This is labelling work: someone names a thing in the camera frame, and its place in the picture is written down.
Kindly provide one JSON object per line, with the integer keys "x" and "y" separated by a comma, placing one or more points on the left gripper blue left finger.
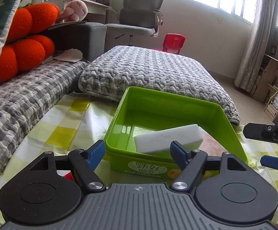
{"x": 84, "y": 162}

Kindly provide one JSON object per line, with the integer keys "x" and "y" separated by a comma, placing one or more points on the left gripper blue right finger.
{"x": 191, "y": 164}

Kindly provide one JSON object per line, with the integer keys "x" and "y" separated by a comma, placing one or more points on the large white pink sponge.
{"x": 190, "y": 136}

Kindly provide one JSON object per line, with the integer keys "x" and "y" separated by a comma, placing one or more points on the green plastic biscuit box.
{"x": 142, "y": 110}

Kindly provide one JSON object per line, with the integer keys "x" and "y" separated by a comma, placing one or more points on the santa claus plush toy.
{"x": 65, "y": 173}

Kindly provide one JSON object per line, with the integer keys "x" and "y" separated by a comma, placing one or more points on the green checkered plastic tablecloth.
{"x": 76, "y": 122}

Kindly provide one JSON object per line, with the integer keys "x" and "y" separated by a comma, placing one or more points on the wooden bookshelf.
{"x": 265, "y": 88}

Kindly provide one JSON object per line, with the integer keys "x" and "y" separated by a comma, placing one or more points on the grey quilted ottoman cover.
{"x": 109, "y": 75}

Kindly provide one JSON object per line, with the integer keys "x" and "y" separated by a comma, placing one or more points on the beige curtain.
{"x": 258, "y": 42}

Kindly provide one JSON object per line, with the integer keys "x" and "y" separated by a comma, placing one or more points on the white paper sheet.
{"x": 71, "y": 55}

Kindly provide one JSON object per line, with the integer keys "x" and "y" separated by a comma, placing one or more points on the red plastic stool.
{"x": 173, "y": 43}

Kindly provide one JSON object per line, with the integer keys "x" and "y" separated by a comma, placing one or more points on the grey sofa armrest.
{"x": 89, "y": 38}

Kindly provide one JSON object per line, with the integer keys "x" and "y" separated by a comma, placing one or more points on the orange carrot plush cushion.
{"x": 25, "y": 47}

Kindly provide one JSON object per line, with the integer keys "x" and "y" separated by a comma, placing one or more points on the pink octopus plush toy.
{"x": 75, "y": 10}

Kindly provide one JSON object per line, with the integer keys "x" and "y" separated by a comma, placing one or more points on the grey office chair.
{"x": 137, "y": 18}

